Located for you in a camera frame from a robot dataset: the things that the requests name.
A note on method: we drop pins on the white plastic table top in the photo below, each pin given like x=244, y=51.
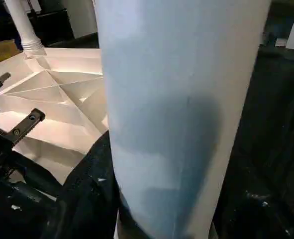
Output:
x=62, y=104

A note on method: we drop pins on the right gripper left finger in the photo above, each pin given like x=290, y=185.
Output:
x=87, y=199

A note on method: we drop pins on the black mat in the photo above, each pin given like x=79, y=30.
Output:
x=281, y=124

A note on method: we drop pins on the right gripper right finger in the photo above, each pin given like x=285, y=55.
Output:
x=251, y=209

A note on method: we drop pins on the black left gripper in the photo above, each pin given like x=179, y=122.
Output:
x=25, y=123

